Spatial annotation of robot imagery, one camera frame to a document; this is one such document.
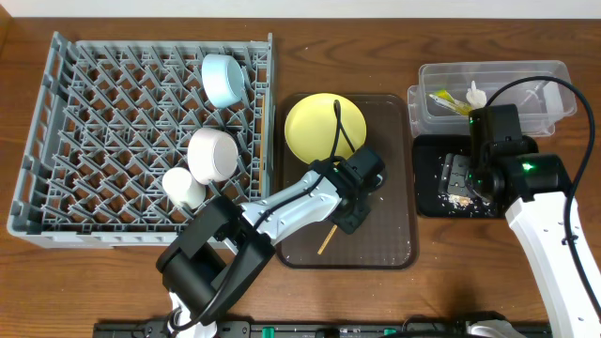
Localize crumpled white tissue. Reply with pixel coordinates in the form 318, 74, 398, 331
466, 81, 487, 109

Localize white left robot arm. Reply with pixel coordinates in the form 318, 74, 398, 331
156, 153, 385, 337

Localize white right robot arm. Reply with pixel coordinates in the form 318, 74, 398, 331
439, 153, 600, 337

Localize light blue bowl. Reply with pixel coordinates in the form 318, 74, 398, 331
201, 54, 245, 109

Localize rice food scraps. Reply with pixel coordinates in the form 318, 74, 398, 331
439, 193, 493, 214

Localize brown serving tray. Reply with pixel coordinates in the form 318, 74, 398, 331
277, 94, 419, 269

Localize wooden chopstick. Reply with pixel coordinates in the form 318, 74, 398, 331
259, 95, 267, 197
317, 224, 338, 255

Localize yellow green wrapper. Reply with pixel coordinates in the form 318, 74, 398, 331
428, 89, 473, 115

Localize clear plastic bin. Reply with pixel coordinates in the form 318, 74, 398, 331
407, 59, 578, 139

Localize white cup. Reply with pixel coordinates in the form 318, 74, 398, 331
162, 167, 206, 208

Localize grey dishwasher rack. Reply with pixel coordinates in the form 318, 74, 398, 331
7, 34, 275, 249

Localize white rice bowl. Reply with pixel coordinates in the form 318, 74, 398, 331
187, 128, 239, 185

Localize black waste tray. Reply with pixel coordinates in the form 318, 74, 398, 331
411, 133, 541, 220

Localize yellow plate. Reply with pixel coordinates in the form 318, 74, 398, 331
285, 93, 367, 164

